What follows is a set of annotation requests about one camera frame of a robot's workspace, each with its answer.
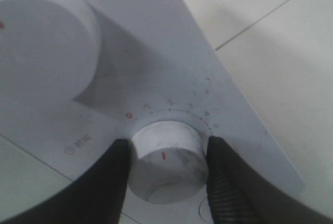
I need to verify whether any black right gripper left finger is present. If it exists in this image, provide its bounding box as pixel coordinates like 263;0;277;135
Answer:
3;139;130;223

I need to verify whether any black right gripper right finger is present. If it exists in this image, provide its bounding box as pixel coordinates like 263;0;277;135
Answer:
207;136;332;223

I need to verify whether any white timer knob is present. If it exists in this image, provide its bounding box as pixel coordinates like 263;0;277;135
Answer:
129;121;208;204

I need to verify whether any round white door button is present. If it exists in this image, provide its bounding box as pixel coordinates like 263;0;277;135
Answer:
199;197;213;223

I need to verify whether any white microwave oven body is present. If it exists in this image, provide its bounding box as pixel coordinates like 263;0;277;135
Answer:
1;0;304;223

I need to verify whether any upper white power knob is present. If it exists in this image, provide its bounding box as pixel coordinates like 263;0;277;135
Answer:
1;0;102;104

